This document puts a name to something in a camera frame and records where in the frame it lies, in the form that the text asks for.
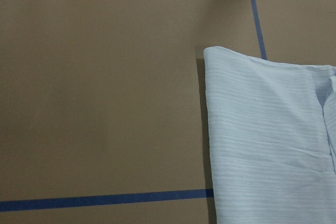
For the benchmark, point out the light blue button shirt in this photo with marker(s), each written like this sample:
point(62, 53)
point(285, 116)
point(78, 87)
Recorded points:
point(271, 132)

